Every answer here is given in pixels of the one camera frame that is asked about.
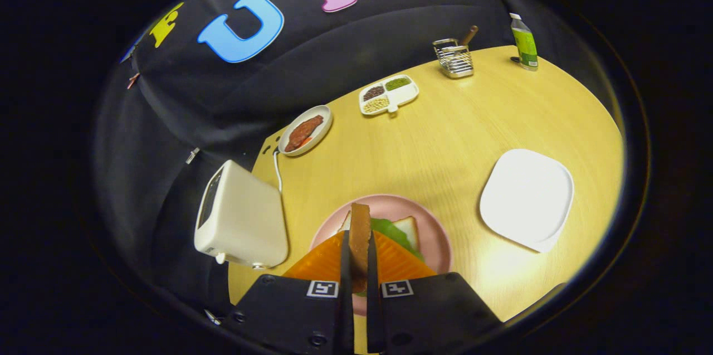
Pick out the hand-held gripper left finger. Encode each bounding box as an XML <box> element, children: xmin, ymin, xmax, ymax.
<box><xmin>223</xmin><ymin>230</ymin><xmax>355</xmax><ymax>353</ymax></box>

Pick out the white toaster cable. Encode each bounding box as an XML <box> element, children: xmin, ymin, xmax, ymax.
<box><xmin>272</xmin><ymin>148</ymin><xmax>284</xmax><ymax>193</ymax></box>

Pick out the white round plate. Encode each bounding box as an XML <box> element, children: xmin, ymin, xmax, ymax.
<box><xmin>277</xmin><ymin>105</ymin><xmax>334</xmax><ymax>157</ymax></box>

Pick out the wire basket with wooden handle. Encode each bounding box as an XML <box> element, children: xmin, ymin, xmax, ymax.
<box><xmin>432</xmin><ymin>25</ymin><xmax>479</xmax><ymax>79</ymax></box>

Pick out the green bottle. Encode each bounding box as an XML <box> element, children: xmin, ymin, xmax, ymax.
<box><xmin>509</xmin><ymin>13</ymin><xmax>539</xmax><ymax>72</ymax></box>

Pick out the white bread slice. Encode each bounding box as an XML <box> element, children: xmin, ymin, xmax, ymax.
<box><xmin>338</xmin><ymin>211</ymin><xmax>420</xmax><ymax>258</ymax></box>

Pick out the green lettuce leaf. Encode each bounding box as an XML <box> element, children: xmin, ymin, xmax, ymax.
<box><xmin>370</xmin><ymin>217</ymin><xmax>425</xmax><ymax>262</ymax></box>

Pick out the toasted bread slice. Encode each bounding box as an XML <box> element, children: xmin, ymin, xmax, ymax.
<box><xmin>349</xmin><ymin>203</ymin><xmax>372</xmax><ymax>294</ymax></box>

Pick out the brown steak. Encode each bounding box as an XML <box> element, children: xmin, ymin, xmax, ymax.
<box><xmin>284</xmin><ymin>115</ymin><xmax>325</xmax><ymax>153</ymax></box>

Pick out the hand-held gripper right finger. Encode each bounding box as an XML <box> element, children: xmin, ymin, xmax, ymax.
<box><xmin>367</xmin><ymin>230</ymin><xmax>502</xmax><ymax>354</ymax></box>

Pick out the pink round plate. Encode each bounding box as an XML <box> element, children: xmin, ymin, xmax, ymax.
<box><xmin>309</xmin><ymin>193</ymin><xmax>453</xmax><ymax>317</ymax></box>

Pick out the white toaster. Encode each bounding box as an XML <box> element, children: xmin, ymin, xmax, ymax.
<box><xmin>193</xmin><ymin>159</ymin><xmax>289</xmax><ymax>270</ymax></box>

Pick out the white square plate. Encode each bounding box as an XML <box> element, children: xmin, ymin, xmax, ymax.
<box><xmin>479</xmin><ymin>148</ymin><xmax>575</xmax><ymax>254</ymax></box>

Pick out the white divided dish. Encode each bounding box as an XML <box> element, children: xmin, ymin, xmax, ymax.
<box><xmin>359</xmin><ymin>74</ymin><xmax>420</xmax><ymax>117</ymax></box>

